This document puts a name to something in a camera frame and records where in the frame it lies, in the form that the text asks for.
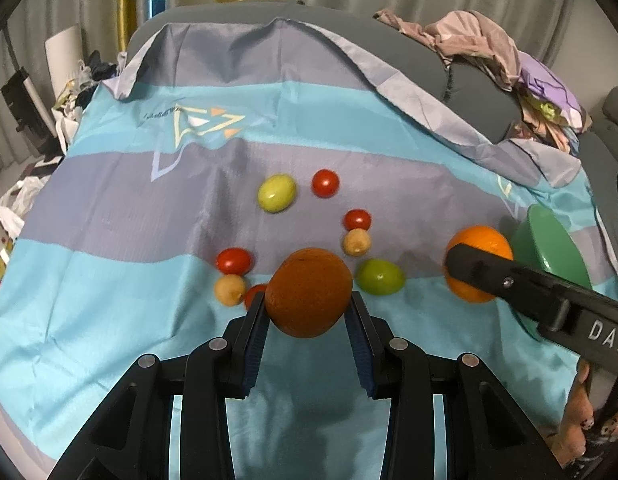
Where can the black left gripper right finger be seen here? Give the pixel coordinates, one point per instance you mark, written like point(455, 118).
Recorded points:
point(391, 368)

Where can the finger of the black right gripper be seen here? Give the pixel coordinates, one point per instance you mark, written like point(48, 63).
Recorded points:
point(523, 289)

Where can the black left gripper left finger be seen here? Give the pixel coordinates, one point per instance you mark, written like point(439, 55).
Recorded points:
point(224, 368)

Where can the green bowl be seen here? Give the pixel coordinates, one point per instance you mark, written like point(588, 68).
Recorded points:
point(543, 244)

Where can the bright orange fruit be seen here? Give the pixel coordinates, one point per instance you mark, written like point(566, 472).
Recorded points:
point(486, 240)

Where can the green lime fruit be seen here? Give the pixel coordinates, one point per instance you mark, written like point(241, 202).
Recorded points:
point(379, 277)

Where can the dark orange fruit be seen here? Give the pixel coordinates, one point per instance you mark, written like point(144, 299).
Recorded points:
point(309, 292)

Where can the yellow green fruit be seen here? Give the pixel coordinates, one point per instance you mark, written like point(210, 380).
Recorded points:
point(277, 193)

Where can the right hand painted nails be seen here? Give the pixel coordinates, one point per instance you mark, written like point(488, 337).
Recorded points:
point(568, 442)

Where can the tan longan fruit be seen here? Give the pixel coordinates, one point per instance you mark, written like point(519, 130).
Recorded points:
point(356, 243)
point(230, 290)

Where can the red cherry tomato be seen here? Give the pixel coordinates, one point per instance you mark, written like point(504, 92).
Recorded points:
point(325, 183)
point(357, 219)
point(252, 292)
point(234, 260)

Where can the pile of pastel clothes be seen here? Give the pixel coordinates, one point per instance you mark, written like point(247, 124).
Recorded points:
point(551, 113)

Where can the grey sofa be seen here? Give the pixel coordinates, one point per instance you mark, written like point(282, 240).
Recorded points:
point(466, 90)

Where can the blue grey striped cloth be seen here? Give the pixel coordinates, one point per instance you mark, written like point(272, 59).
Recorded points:
point(117, 256)

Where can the clutter of bags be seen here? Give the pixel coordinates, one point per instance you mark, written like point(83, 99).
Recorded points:
point(50, 130)

